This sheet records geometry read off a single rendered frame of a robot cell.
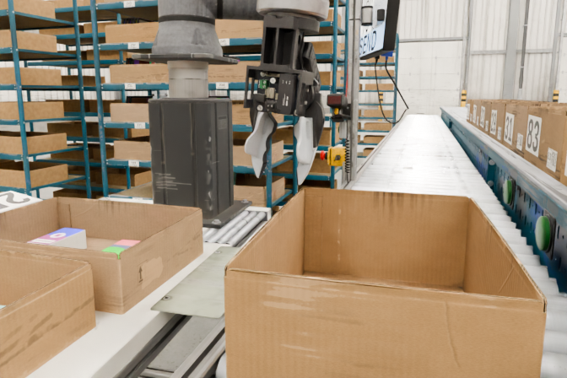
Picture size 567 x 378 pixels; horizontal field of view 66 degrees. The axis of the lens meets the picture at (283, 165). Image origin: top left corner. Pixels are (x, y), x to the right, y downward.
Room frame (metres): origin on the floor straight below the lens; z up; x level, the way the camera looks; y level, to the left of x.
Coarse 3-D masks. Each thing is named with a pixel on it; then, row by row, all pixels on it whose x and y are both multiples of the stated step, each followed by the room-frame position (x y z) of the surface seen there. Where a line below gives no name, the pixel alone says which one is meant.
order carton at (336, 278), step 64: (320, 192) 0.77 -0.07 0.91; (384, 192) 0.75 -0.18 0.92; (256, 256) 0.51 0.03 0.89; (320, 256) 0.77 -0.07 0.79; (384, 256) 0.74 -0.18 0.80; (448, 256) 0.72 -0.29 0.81; (512, 256) 0.44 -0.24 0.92; (256, 320) 0.40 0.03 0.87; (320, 320) 0.38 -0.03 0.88; (384, 320) 0.37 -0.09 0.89; (448, 320) 0.35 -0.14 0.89; (512, 320) 0.34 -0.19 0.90
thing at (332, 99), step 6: (330, 96) 1.63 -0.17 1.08; (336, 96) 1.62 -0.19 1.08; (342, 96) 1.62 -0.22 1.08; (330, 102) 1.63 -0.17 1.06; (336, 102) 1.62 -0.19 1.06; (342, 102) 1.62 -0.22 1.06; (336, 108) 1.67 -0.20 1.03; (342, 108) 1.68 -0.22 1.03; (336, 120) 1.69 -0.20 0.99; (342, 120) 1.68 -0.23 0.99
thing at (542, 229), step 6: (540, 222) 0.85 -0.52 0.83; (546, 222) 0.83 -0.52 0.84; (540, 228) 0.84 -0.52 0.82; (546, 228) 0.82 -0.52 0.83; (540, 234) 0.84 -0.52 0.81; (546, 234) 0.82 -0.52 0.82; (540, 240) 0.83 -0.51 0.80; (546, 240) 0.82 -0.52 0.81; (540, 246) 0.83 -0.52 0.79; (546, 246) 0.82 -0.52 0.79
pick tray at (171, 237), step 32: (0, 224) 0.85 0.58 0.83; (32, 224) 0.93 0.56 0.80; (64, 224) 0.99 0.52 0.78; (96, 224) 0.97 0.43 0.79; (128, 224) 0.95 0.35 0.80; (160, 224) 0.92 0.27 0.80; (192, 224) 0.85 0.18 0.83; (64, 256) 0.66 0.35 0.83; (96, 256) 0.64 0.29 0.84; (128, 256) 0.65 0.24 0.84; (160, 256) 0.73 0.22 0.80; (192, 256) 0.85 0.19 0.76; (96, 288) 0.64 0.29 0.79; (128, 288) 0.65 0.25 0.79
